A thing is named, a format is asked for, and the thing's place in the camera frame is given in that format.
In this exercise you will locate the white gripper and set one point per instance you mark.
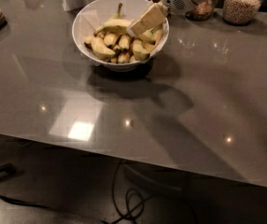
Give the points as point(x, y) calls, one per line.
point(157, 13)

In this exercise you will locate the right edge yellow banana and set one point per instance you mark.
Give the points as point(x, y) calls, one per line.
point(157, 36)

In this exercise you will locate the small centre yellow banana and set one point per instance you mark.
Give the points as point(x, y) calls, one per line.
point(124, 43)

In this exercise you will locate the small yellow banana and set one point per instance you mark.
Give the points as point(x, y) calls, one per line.
point(111, 39)
point(124, 43)

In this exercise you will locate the right front yellow banana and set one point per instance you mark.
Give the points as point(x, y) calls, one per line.
point(139, 52)

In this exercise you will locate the small middle yellow banana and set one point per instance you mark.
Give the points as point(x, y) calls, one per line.
point(111, 39)

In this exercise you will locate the white ceramic bowl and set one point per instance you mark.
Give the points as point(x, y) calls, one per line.
point(95, 14)

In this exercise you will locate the left front yellow banana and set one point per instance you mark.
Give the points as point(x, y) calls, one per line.
point(100, 49)

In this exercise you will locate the glass jar light beans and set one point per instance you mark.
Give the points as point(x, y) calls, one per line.
point(240, 12)

